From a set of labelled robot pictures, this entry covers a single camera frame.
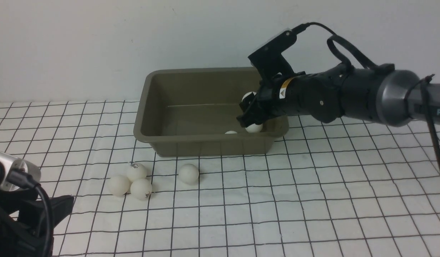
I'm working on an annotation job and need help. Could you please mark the olive plastic bin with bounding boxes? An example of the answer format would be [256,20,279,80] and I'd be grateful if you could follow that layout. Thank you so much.
[133,67,290,157]

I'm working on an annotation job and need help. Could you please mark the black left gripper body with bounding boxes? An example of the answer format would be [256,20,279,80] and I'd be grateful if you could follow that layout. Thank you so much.
[0,189,74,257]

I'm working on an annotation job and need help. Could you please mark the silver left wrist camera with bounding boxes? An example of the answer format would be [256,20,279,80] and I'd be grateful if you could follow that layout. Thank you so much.
[0,151,41,192]

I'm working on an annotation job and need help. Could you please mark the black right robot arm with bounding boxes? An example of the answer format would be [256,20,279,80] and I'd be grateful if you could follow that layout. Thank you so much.
[237,64,440,127]

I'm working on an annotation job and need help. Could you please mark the white ping-pong ball with logo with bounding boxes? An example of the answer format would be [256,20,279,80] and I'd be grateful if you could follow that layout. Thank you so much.
[126,162,148,183]

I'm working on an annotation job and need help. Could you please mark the white grid tablecloth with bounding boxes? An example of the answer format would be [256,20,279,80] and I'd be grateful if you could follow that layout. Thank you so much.
[0,100,440,257]

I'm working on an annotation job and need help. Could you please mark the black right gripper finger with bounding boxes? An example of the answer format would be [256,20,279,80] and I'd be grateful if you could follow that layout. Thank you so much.
[236,109,267,127]
[240,96,260,115]

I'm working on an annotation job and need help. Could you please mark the black right camera cable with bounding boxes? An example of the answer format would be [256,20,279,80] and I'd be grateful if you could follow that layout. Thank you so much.
[293,22,336,38]

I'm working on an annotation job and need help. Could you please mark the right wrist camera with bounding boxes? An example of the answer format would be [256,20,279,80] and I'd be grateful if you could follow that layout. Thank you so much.
[248,30,297,84]

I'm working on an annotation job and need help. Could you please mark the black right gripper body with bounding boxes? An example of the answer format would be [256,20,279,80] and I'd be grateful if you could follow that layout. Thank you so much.
[256,70,345,124]

